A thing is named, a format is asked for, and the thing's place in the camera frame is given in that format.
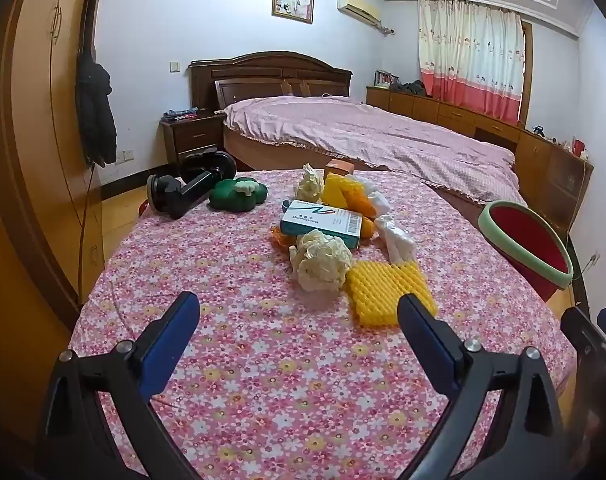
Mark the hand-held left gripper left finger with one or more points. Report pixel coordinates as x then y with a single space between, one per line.
169 345

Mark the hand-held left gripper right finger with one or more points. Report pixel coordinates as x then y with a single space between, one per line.
425 342

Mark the white tissue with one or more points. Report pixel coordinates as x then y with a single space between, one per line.
395 240

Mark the red bin with green rim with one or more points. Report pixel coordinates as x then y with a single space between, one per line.
525 240

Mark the orange peel piece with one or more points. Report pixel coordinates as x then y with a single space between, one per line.
360 205
283 236
368 228

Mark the large cream paper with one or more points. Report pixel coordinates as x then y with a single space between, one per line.
320 262

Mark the white plush toy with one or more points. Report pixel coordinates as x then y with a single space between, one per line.
378 197

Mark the white teal medicine box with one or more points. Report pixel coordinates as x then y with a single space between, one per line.
320 222

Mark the small yellow foam net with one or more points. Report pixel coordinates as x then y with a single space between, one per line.
339 190

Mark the orange cardboard box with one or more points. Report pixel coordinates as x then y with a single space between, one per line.
339 167

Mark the small cream paper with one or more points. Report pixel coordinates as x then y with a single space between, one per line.
309 185

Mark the pink floral tablecloth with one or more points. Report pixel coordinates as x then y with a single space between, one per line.
263 375

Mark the wooden corner shelf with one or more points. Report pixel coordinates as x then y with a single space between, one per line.
568 180

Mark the green plush toy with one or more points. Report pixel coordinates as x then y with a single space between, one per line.
233 197

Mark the small red item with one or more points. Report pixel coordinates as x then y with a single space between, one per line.
579 146

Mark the small blue object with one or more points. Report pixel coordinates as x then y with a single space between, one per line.
539 131

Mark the dark wooden nightstand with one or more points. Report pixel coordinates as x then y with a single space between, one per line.
195 135

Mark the pink checked bed blanket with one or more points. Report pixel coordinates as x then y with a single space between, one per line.
363 132

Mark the long wooden low cabinet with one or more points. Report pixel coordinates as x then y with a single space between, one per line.
453 112

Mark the black hanging jacket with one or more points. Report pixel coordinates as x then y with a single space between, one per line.
95 110

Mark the dark clothes pile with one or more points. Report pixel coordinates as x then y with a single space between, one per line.
410 88

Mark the small picture frames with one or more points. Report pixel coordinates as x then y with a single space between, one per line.
387 78

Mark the wooden wardrobe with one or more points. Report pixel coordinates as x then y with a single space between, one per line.
38 110

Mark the dark wooden bed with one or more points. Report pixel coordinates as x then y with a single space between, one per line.
263 72

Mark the white and red curtain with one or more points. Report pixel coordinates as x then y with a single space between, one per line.
470 55

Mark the white air conditioner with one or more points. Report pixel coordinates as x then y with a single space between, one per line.
358 7

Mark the wall outlet with plug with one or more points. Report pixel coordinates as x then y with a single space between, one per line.
595 260

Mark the black suction cup mount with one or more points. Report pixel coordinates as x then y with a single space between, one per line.
188 195

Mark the white wall outlet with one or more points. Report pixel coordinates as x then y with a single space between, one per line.
126 155

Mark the wooden window frame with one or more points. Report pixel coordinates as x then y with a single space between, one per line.
528 70

